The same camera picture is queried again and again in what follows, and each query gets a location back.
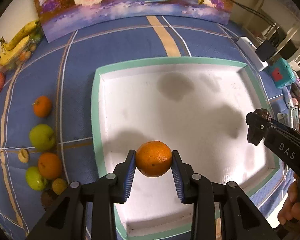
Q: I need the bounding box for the dark brown avocado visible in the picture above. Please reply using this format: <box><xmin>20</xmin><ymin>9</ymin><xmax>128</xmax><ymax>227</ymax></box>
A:
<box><xmin>40</xmin><ymin>189</ymin><xmax>58</xmax><ymax>210</ymax></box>

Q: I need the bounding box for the green apple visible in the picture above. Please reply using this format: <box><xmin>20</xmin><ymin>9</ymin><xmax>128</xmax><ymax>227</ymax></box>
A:
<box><xmin>25</xmin><ymin>166</ymin><xmax>48</xmax><ymax>191</ymax></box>
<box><xmin>29</xmin><ymin>124</ymin><xmax>56</xmax><ymax>152</ymax></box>

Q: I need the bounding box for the orange mandarin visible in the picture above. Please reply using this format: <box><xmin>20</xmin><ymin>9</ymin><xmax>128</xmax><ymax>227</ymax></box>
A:
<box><xmin>135</xmin><ymin>141</ymin><xmax>172</xmax><ymax>178</ymax></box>
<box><xmin>38</xmin><ymin>152</ymin><xmax>62</xmax><ymax>180</ymax></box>

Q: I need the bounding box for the white tray teal rim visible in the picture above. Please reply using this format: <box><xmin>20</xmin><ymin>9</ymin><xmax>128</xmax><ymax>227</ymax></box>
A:
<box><xmin>91</xmin><ymin>56</ymin><xmax>282</xmax><ymax>240</ymax></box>

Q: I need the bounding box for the small stemmed mandarin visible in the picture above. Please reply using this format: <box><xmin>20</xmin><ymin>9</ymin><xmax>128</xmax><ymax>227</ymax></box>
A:
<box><xmin>32</xmin><ymin>95</ymin><xmax>52</xmax><ymax>118</ymax></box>

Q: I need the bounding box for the dark brown date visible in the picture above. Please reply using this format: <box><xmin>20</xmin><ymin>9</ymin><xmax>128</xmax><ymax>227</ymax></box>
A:
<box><xmin>254</xmin><ymin>108</ymin><xmax>271</xmax><ymax>121</ymax></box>

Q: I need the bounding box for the person's right hand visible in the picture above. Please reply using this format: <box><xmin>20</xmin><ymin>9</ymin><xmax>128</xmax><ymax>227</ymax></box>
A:
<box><xmin>277</xmin><ymin>181</ymin><xmax>300</xmax><ymax>225</ymax></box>

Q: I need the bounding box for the teal toy box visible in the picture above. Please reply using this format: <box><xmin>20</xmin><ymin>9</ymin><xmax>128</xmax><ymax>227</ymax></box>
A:
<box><xmin>268</xmin><ymin>58</ymin><xmax>296</xmax><ymax>89</ymax></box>

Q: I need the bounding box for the blue plaid tablecloth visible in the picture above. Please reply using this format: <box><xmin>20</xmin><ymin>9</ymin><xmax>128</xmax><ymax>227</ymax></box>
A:
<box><xmin>0</xmin><ymin>16</ymin><xmax>293</xmax><ymax>239</ymax></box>

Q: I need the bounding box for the black power adapter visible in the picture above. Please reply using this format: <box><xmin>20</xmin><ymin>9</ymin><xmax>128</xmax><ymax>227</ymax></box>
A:
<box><xmin>255</xmin><ymin>40</ymin><xmax>277</xmax><ymax>62</ymax></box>

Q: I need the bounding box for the white chair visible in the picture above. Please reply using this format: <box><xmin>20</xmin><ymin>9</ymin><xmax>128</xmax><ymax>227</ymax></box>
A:
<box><xmin>256</xmin><ymin>0</ymin><xmax>300</xmax><ymax>72</ymax></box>

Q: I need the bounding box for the clear fruit container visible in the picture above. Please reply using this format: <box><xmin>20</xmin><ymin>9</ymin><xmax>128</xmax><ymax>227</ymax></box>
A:
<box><xmin>0</xmin><ymin>34</ymin><xmax>44</xmax><ymax>72</ymax></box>

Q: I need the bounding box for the yellow banana bunch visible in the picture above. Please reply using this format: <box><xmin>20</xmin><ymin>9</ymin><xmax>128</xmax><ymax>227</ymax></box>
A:
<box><xmin>0</xmin><ymin>20</ymin><xmax>42</xmax><ymax>68</ymax></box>

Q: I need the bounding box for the floral painting canvas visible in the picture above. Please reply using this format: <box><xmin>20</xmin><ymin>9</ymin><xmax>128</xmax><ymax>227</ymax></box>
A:
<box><xmin>34</xmin><ymin>0</ymin><xmax>233</xmax><ymax>42</ymax></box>

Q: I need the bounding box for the photo frame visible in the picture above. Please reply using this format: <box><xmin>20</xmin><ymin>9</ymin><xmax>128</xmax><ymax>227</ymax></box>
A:
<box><xmin>277</xmin><ymin>106</ymin><xmax>299</xmax><ymax>131</ymax></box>

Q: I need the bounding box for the black cable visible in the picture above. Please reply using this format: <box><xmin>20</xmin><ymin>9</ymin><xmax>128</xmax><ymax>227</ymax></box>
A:
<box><xmin>205</xmin><ymin>0</ymin><xmax>278</xmax><ymax>43</ymax></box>

